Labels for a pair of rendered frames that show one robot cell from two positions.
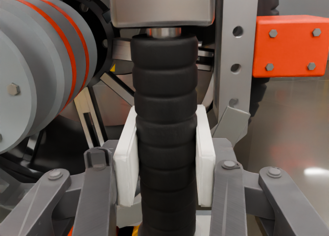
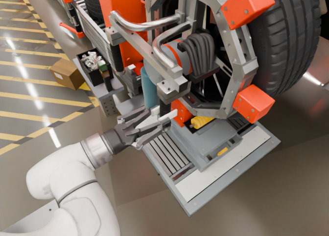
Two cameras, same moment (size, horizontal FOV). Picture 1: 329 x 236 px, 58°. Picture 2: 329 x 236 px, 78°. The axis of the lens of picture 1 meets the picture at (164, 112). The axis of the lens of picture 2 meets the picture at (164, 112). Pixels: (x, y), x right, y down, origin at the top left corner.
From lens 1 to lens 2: 0.55 m
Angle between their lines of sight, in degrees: 51
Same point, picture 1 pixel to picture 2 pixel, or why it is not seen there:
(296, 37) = (246, 106)
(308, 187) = not seen: outside the picture
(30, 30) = not seen: hidden behind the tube
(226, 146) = (167, 120)
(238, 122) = (223, 114)
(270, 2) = (266, 84)
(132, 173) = (154, 113)
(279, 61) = (240, 108)
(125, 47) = (219, 61)
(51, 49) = not seen: hidden behind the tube
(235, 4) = (232, 83)
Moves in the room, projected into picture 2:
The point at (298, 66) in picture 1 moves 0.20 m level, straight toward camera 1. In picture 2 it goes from (245, 114) to (185, 126)
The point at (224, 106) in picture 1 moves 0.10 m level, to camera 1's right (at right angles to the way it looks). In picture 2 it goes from (222, 106) to (244, 125)
